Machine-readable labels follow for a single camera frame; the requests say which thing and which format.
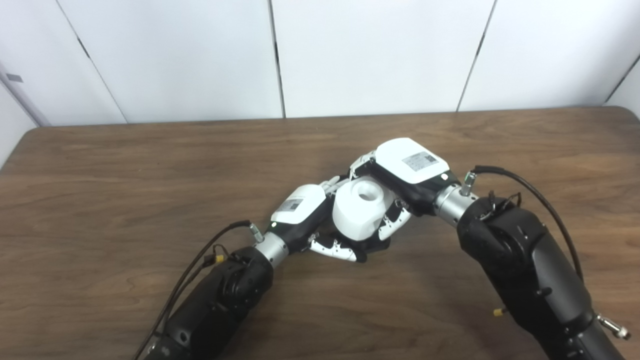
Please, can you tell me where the round white plastic piece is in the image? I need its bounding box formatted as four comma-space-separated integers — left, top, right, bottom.
332, 176, 396, 241

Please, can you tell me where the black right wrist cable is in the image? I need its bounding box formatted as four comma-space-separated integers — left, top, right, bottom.
462, 165, 585, 281

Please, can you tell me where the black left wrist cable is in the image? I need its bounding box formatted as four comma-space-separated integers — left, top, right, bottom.
132, 220, 263, 360

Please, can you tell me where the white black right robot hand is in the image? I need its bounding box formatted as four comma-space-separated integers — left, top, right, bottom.
348, 137, 462, 242

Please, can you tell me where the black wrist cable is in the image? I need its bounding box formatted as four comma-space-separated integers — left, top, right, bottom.
462, 165, 585, 281
132, 220, 263, 360

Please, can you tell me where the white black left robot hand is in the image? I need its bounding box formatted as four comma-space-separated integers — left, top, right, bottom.
270, 175, 368, 263

